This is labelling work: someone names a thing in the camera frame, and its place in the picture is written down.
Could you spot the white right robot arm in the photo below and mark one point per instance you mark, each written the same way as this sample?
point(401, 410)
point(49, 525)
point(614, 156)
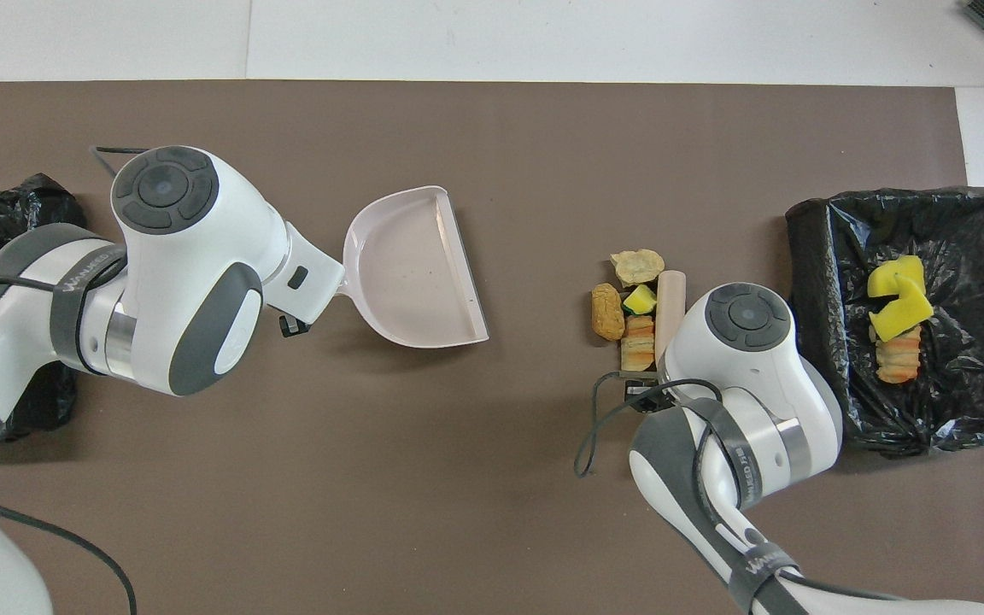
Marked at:
point(748, 367)

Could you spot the toy bread chunk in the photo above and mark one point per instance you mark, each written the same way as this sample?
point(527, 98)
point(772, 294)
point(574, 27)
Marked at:
point(898, 359)

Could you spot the brown table mat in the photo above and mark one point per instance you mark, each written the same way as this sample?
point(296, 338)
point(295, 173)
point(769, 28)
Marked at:
point(543, 128)

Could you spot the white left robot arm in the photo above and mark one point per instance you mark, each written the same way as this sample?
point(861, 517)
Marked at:
point(202, 248)

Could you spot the bin with black liner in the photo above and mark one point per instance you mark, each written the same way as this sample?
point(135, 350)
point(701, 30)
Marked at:
point(970, 256)
point(31, 201)

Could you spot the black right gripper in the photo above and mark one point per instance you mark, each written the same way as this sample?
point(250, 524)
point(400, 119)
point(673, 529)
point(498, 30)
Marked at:
point(641, 390)

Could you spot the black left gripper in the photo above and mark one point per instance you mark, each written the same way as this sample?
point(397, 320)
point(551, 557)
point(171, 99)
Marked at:
point(294, 326)

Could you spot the small yellow sponge piece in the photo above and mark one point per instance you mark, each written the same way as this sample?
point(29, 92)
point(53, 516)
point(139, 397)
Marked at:
point(640, 300)

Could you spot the striped toy bread roll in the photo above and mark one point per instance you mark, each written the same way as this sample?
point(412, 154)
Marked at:
point(638, 343)

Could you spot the beige plastic dustpan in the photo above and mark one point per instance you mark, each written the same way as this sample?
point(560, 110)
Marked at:
point(415, 273)

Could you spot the brown oval toy bread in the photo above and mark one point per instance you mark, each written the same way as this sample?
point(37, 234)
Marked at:
point(608, 312)

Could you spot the pale flat toy cracker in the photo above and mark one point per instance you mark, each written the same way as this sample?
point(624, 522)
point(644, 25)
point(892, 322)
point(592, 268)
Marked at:
point(637, 266)

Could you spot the yellow sponge with green back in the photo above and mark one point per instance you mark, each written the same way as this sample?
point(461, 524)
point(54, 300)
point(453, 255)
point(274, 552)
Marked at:
point(892, 275)
point(902, 318)

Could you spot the beige hand brush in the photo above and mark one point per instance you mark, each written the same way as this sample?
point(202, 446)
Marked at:
point(671, 307)

